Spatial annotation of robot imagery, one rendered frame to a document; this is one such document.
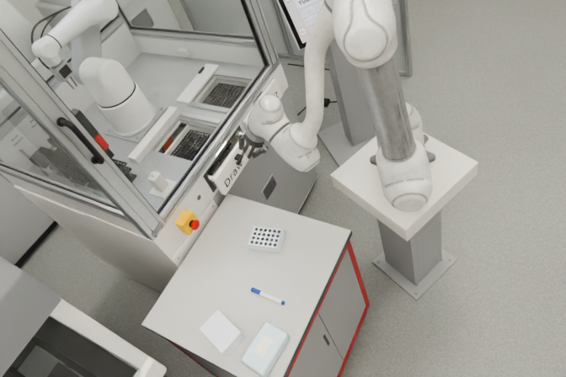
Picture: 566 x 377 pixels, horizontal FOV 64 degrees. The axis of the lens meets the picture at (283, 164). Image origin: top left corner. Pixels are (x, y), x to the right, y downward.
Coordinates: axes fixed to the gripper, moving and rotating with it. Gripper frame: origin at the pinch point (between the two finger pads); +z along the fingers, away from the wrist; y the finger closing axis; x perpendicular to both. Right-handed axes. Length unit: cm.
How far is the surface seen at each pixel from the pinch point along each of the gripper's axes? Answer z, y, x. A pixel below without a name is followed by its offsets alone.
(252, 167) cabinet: 27.3, -3.8, -10.3
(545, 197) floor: 14, -142, -80
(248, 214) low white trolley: 11.3, -13.2, 16.6
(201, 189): 10.4, 8.0, 18.5
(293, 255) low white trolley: -4.1, -35.4, 26.9
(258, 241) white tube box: 0.8, -22.1, 27.8
